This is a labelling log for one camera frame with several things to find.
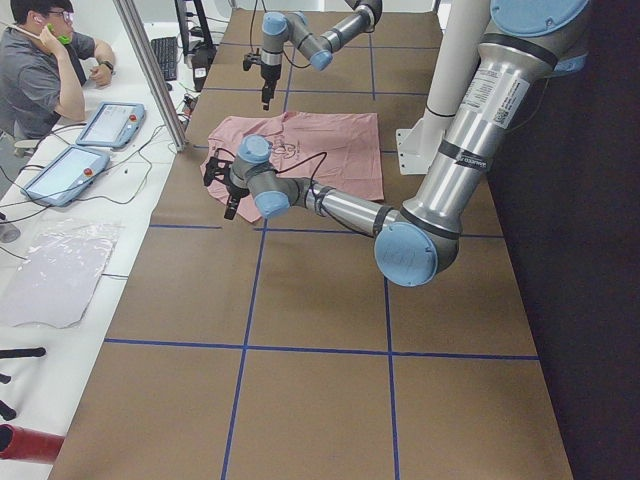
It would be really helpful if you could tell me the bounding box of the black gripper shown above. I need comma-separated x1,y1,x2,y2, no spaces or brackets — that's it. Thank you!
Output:
243,49,280,111
203,155,248,220

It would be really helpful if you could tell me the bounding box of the pink Snoopy t-shirt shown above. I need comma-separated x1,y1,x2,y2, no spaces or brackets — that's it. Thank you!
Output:
208,112,384,202

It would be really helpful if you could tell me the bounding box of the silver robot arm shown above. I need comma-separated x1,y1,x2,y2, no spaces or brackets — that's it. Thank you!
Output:
203,1,592,287
243,1,383,111

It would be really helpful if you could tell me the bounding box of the black keyboard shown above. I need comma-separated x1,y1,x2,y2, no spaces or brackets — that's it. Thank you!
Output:
150,37,178,81

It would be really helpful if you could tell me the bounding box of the upper teach pendant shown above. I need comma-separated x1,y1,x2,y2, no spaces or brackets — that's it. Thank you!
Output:
76,102,146,149

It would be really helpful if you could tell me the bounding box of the teach pendant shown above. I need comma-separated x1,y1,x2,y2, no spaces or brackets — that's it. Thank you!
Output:
21,146,110,207
76,102,146,149

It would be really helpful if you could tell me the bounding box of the brown paper table cover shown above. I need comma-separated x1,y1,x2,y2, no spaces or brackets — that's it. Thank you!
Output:
51,4,571,479

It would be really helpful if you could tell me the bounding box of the lower teach pendant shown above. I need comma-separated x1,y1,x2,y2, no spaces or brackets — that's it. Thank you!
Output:
21,146,110,207

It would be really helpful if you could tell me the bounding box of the clear plastic bag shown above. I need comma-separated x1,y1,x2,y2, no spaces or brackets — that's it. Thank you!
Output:
1,218,123,329

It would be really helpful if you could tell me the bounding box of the seated person grey shirt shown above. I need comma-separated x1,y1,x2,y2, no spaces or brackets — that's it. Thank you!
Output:
1,1,116,140

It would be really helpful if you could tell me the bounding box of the red cylinder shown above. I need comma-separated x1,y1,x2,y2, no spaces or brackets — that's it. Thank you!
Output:
1,424,65,464

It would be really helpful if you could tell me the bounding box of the aluminium frame post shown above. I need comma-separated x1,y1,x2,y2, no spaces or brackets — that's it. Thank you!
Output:
113,0,187,152

